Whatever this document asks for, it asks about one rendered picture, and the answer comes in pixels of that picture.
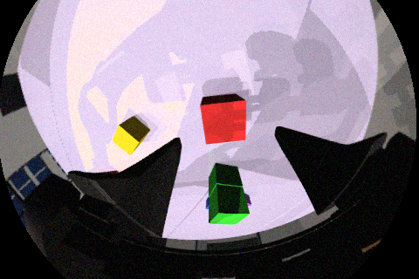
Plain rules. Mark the red block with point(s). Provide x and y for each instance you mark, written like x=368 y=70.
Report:
x=223 y=118

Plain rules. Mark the small yellow block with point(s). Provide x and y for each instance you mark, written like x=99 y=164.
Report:
x=130 y=134

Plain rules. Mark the purple block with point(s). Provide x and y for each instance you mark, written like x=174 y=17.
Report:
x=248 y=198

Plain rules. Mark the green block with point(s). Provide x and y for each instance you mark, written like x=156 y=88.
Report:
x=223 y=174
x=227 y=205

